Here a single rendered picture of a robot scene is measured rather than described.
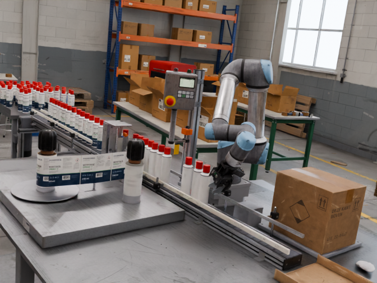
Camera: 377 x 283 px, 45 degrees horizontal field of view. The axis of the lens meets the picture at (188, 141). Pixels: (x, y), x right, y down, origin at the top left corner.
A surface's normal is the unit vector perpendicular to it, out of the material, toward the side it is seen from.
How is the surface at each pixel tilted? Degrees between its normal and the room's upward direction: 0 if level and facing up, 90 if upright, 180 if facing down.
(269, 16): 90
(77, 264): 0
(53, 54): 90
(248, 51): 90
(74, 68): 90
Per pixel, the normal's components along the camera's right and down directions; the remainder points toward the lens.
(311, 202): -0.79, 0.05
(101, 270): 0.11, -0.97
